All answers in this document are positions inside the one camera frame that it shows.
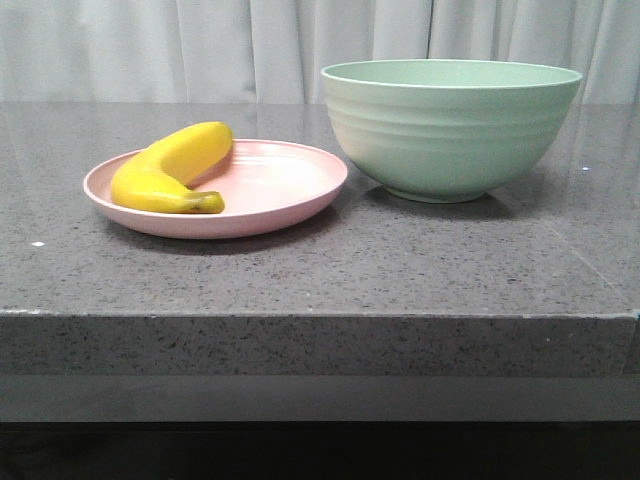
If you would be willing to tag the yellow banana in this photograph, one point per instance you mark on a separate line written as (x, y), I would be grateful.
(157, 178)

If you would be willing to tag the pink plate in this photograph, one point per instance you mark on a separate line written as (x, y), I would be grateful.
(266, 186)

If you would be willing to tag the green bowl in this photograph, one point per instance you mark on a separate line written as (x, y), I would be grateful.
(445, 130)

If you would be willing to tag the white curtain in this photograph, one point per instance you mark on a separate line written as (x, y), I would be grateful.
(274, 51)

